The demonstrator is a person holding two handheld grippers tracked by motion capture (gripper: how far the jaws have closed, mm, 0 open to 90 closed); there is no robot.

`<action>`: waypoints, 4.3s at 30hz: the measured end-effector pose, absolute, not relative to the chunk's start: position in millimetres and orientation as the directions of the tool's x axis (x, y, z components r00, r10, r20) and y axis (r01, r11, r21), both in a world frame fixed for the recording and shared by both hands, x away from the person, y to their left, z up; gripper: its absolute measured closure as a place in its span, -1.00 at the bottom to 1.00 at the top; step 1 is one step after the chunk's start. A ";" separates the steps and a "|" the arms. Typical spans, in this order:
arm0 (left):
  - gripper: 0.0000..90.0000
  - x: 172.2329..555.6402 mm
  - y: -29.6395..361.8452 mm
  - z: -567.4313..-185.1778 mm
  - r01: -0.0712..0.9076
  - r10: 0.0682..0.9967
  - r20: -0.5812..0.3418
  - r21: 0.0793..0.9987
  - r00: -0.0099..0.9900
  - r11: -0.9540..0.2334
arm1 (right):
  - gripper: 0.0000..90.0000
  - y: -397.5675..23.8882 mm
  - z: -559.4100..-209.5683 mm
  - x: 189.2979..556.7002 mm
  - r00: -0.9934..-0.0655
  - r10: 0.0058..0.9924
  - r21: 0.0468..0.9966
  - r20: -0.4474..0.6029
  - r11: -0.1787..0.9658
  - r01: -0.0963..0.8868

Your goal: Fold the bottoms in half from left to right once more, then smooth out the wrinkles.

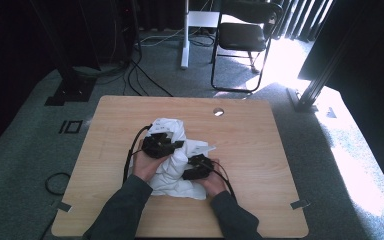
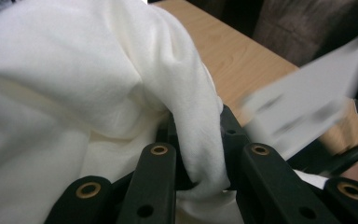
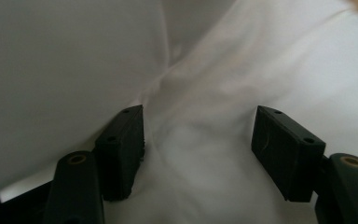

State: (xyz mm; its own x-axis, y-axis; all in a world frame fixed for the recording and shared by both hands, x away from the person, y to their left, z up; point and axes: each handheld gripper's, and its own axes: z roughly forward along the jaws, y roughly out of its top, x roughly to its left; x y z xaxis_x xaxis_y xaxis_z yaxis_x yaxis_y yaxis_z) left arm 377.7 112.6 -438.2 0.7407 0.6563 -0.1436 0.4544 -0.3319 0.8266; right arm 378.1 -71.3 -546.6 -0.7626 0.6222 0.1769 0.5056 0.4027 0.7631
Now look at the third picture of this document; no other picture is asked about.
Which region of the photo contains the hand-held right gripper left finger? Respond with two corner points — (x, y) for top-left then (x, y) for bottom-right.
(94, 105), (146, 202)

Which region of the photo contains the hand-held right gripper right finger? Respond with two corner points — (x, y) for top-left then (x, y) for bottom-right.
(250, 105), (327, 203)

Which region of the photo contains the white tiered skirt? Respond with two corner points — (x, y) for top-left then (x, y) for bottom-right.
(0, 0), (358, 224)

